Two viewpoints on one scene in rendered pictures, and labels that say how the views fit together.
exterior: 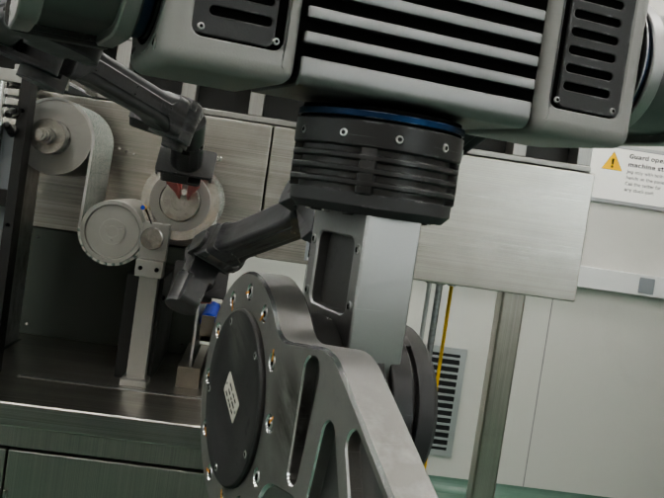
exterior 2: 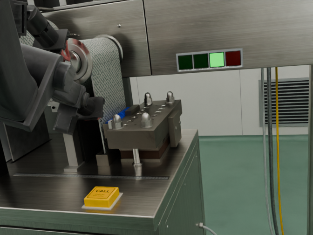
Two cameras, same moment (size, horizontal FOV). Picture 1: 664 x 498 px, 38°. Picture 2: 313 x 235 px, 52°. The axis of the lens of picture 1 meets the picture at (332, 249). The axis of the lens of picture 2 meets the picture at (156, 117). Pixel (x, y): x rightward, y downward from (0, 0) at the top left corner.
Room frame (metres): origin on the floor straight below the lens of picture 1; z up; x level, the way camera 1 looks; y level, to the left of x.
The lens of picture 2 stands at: (0.98, -0.33, 1.32)
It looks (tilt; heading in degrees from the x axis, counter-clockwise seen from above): 15 degrees down; 22
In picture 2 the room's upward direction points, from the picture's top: 7 degrees counter-clockwise
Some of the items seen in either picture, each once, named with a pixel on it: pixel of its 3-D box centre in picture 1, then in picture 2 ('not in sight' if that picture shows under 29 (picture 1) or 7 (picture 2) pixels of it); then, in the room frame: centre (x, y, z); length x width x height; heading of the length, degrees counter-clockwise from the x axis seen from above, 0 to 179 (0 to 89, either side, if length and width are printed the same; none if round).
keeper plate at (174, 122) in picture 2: not in sight; (175, 128); (2.05, 0.04, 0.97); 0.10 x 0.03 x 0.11; 4
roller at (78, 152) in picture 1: (67, 140); not in sight; (1.97, 0.56, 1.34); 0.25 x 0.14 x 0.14; 4
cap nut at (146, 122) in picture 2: not in sight; (146, 119); (1.87, 0.07, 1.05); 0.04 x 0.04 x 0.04
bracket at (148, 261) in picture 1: (145, 303); (66, 125); (1.81, 0.33, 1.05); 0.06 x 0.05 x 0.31; 4
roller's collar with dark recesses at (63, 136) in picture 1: (50, 136); not in sight; (1.81, 0.55, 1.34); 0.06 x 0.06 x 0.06; 4
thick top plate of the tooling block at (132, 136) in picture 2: not in sight; (149, 120); (2.03, 0.13, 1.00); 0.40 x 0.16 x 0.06; 4
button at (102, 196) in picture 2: not in sight; (102, 196); (1.64, 0.12, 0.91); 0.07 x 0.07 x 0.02; 4
